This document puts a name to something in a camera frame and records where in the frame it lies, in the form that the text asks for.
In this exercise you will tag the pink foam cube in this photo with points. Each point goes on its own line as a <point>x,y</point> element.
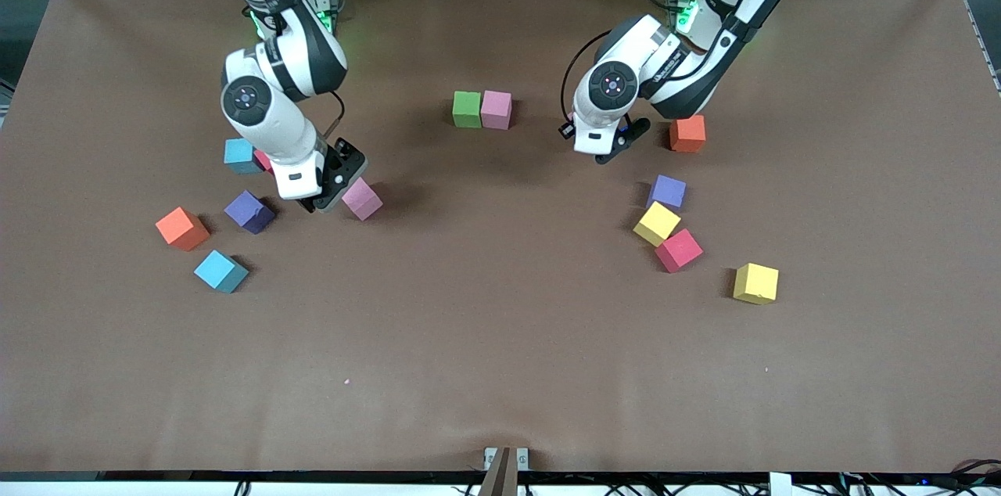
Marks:
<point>496,110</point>
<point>364,199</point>

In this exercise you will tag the orange foam cube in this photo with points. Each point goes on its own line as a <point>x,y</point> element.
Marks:
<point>181,228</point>
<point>688,134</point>

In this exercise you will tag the cyan foam cube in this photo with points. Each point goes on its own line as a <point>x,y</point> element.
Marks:
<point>220,271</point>
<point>238,156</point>

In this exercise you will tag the grey camera pole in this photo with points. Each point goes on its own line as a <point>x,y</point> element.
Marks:
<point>500,480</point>

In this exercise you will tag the purple foam cube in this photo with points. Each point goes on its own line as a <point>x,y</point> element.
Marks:
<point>250,211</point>
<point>667,192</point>

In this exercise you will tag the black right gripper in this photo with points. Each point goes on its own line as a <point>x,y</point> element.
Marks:
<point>334,165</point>

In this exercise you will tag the white table frame rail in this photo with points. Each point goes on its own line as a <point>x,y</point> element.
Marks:
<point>156,489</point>

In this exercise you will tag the yellow foam cube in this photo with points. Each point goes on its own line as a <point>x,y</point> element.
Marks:
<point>755,282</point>
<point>657,224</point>

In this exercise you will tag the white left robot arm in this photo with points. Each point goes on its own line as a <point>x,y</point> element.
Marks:
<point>649,50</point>

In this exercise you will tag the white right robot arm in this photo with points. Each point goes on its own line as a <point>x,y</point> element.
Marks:
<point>281,128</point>

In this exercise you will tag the green foam cube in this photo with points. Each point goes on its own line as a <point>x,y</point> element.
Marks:
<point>467,109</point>

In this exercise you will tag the red foam cube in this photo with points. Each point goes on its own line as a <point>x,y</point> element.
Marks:
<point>263,161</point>
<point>678,249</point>

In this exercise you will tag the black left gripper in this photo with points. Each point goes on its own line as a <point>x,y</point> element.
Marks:
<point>563,128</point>

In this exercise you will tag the metal bracket plate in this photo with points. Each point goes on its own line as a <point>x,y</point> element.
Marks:
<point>522,458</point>

